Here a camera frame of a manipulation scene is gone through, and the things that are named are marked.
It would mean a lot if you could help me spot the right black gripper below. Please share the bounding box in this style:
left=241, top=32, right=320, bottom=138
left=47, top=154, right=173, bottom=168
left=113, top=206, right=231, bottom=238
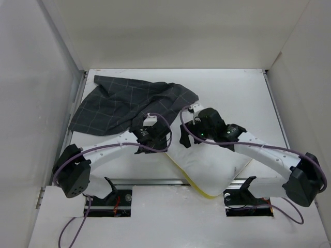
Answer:
left=179, top=118, right=216, bottom=148

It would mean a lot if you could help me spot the white pillow yellow edge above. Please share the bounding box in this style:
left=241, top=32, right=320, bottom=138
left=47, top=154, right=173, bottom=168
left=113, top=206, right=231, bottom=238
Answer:
left=166, top=118, right=252, bottom=199

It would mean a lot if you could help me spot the dark grey checked pillowcase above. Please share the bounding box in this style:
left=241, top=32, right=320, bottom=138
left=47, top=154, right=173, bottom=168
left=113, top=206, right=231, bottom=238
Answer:
left=69, top=75, right=199, bottom=136

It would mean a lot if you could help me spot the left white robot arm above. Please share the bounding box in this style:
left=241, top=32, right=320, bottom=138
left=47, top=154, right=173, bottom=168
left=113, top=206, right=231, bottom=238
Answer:
left=52, top=122, right=172, bottom=205

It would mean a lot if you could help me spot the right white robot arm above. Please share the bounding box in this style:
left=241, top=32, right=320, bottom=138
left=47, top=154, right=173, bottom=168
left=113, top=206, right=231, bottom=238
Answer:
left=179, top=104, right=327, bottom=207

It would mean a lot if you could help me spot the front white foam board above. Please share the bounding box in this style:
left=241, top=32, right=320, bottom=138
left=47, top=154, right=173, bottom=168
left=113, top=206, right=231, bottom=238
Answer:
left=29, top=186, right=328, bottom=247

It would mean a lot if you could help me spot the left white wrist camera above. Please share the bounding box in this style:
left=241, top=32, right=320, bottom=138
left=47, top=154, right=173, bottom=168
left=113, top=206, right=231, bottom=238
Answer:
left=143, top=113, right=157, bottom=127

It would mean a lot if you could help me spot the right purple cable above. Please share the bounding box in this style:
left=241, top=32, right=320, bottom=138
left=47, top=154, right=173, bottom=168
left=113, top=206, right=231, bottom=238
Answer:
left=179, top=106, right=328, bottom=225

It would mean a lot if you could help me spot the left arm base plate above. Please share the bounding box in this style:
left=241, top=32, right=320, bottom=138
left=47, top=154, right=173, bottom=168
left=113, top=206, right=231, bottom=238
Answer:
left=83, top=177, right=132, bottom=218

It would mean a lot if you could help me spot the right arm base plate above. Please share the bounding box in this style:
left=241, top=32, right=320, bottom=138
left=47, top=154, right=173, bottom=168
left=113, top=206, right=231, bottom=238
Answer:
left=223, top=176, right=274, bottom=217

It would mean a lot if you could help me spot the left aluminium frame rail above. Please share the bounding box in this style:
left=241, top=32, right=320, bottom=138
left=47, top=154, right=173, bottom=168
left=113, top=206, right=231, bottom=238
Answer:
left=35, top=71, right=88, bottom=210

